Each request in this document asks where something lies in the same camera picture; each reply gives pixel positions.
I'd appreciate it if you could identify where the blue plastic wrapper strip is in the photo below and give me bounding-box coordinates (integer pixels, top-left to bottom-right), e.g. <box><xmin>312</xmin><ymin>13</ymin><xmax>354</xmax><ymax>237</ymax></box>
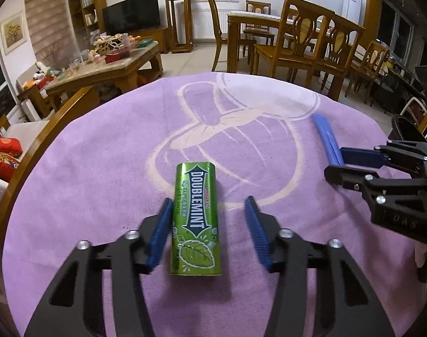
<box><xmin>312</xmin><ymin>113</ymin><xmax>344</xmax><ymax>166</ymax></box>

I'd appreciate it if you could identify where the tall wooden plant stand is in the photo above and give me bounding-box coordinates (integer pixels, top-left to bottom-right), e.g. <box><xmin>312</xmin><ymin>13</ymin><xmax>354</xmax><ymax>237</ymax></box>
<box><xmin>165</xmin><ymin>0</ymin><xmax>194</xmax><ymax>54</ymax></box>

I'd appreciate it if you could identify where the green Doublemint gum tin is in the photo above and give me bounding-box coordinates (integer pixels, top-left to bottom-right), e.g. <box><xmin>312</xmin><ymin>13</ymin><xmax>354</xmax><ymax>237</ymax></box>
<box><xmin>170</xmin><ymin>162</ymin><xmax>221</xmax><ymax>276</ymax></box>

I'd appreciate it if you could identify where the wooden TV cabinet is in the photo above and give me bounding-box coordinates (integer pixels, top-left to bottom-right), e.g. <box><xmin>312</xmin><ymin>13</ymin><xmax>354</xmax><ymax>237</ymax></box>
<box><xmin>129</xmin><ymin>27</ymin><xmax>169</xmax><ymax>54</ymax></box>

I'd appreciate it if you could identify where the wooden coffee table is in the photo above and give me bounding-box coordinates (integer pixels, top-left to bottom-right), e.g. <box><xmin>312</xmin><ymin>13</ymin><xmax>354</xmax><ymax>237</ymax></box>
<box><xmin>44</xmin><ymin>41</ymin><xmax>163</xmax><ymax>97</ymax></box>

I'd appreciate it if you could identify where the wooden dining table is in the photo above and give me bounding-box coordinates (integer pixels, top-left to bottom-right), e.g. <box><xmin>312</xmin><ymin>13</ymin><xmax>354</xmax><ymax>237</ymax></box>
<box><xmin>226</xmin><ymin>11</ymin><xmax>281</xmax><ymax>73</ymax></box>

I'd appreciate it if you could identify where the wooden chair back rail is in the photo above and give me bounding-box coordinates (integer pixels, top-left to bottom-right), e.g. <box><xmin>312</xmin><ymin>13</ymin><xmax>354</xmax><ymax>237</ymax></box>
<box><xmin>0</xmin><ymin>87</ymin><xmax>99</xmax><ymax>248</ymax></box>

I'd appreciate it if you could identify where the purple tablecloth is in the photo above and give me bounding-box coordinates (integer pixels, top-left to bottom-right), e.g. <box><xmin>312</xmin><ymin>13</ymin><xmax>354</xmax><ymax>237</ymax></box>
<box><xmin>3</xmin><ymin>73</ymin><xmax>426</xmax><ymax>336</ymax></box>

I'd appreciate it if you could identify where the wooden bookshelf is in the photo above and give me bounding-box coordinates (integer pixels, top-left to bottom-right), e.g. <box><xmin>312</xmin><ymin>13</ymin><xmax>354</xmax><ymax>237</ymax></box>
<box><xmin>67</xmin><ymin>0</ymin><xmax>107</xmax><ymax>37</ymax></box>

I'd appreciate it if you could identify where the black trash bin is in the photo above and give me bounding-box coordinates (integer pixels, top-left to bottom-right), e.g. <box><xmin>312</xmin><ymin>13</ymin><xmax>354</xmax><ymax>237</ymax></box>
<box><xmin>388</xmin><ymin>115</ymin><xmax>427</xmax><ymax>143</ymax></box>

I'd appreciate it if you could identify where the white sofa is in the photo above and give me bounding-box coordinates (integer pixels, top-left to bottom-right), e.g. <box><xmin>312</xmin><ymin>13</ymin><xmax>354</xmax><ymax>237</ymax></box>
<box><xmin>0</xmin><ymin>120</ymin><xmax>48</xmax><ymax>202</ymax></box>

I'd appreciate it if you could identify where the black flat television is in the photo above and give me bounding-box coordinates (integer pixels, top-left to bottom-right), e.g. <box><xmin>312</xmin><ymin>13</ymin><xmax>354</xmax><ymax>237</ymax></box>
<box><xmin>102</xmin><ymin>0</ymin><xmax>161</xmax><ymax>35</ymax></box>

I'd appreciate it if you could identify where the red cushion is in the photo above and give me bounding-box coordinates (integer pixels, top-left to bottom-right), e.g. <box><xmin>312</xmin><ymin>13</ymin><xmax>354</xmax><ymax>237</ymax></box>
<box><xmin>0</xmin><ymin>137</ymin><xmax>23</xmax><ymax>183</ymax></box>

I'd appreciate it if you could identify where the near wooden dining chair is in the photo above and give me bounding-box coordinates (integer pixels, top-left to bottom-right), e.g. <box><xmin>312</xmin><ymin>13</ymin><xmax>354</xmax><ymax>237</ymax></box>
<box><xmin>252</xmin><ymin>0</ymin><xmax>335</xmax><ymax>82</ymax></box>

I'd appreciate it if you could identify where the far side wooden chair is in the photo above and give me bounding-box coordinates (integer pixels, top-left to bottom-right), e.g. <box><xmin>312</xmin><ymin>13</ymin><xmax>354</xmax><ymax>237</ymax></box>
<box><xmin>207</xmin><ymin>0</ymin><xmax>256</xmax><ymax>72</ymax></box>

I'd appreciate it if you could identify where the wooden dining chair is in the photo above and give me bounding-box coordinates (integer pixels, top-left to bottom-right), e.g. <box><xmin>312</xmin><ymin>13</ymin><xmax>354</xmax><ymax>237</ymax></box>
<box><xmin>305</xmin><ymin>12</ymin><xmax>365</xmax><ymax>101</ymax></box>
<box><xmin>252</xmin><ymin>0</ymin><xmax>335</xmax><ymax>82</ymax></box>

